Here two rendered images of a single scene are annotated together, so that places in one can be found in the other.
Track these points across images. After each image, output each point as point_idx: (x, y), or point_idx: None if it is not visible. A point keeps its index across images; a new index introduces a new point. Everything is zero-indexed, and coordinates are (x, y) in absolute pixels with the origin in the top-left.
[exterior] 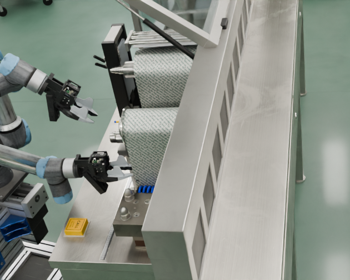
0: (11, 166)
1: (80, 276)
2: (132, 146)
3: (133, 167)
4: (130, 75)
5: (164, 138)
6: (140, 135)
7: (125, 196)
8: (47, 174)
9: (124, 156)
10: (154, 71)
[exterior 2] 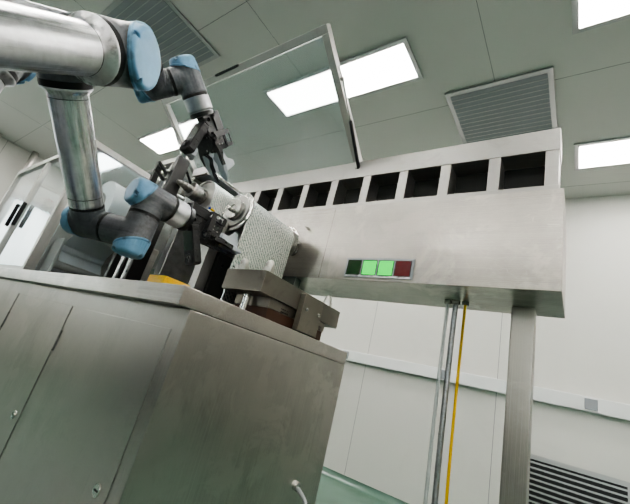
0: (86, 158)
1: (211, 337)
2: (251, 223)
3: (239, 248)
4: (200, 193)
5: (277, 230)
6: (263, 217)
7: (245, 265)
8: (157, 195)
9: None
10: (230, 199)
